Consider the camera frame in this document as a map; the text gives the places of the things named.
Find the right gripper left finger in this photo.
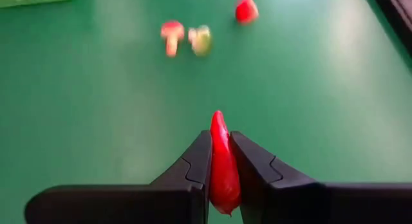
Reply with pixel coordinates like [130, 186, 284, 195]
[24, 130, 213, 224]

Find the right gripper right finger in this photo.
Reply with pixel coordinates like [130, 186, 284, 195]
[229, 130, 412, 224]

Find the red chili pepper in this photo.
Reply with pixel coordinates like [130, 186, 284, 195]
[208, 109, 243, 217]

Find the green mushroom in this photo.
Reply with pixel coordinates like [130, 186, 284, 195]
[187, 24, 213, 57]

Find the green table mat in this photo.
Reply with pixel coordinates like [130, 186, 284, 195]
[0, 0, 412, 224]

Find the red cap mushroom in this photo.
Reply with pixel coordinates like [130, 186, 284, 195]
[160, 19, 186, 59]

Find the small red toy fruit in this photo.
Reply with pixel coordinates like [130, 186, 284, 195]
[234, 0, 260, 26]

